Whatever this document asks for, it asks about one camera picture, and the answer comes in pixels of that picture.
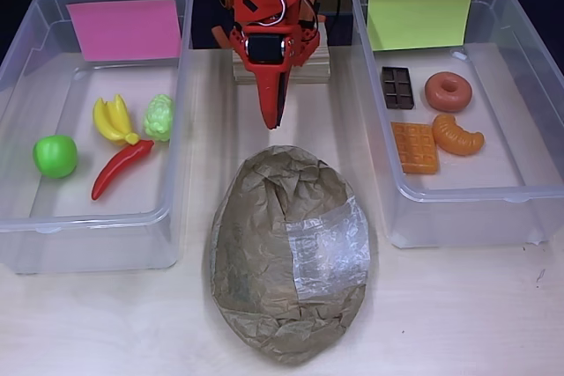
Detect dark brown toy chocolate bar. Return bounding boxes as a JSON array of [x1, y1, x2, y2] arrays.
[[381, 66, 416, 111]]

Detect light green toy grapes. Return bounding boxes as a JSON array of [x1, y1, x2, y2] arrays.
[[143, 92, 175, 143]]

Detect orange toy waffle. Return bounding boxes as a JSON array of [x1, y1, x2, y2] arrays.
[[390, 122, 441, 175]]

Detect yellow toy banana bunch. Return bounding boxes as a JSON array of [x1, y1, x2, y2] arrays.
[[92, 92, 141, 148]]

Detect red toy chili pepper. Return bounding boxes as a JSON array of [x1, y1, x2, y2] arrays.
[[91, 139, 155, 202]]

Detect brown toy donut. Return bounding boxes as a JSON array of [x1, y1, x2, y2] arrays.
[[425, 71, 473, 114]]

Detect orange toy croissant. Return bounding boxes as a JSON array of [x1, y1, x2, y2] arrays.
[[431, 114, 486, 157]]

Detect green toy apple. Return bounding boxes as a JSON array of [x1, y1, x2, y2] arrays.
[[33, 134, 79, 180]]

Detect yellow-green paper label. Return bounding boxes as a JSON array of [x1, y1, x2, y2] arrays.
[[367, 0, 476, 51]]

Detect pink paper label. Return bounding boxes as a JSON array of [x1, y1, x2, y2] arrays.
[[65, 0, 182, 63]]

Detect clear plastic bin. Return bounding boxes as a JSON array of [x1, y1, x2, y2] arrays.
[[349, 0, 564, 249], [0, 0, 195, 275]]

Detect wooden base block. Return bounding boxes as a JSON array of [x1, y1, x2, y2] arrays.
[[232, 23, 331, 85]]

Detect crumpled brown paper bag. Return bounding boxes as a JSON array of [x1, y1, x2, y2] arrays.
[[206, 144, 371, 366]]

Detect white wrist servo wire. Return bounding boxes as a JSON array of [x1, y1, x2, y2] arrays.
[[257, 0, 305, 26]]

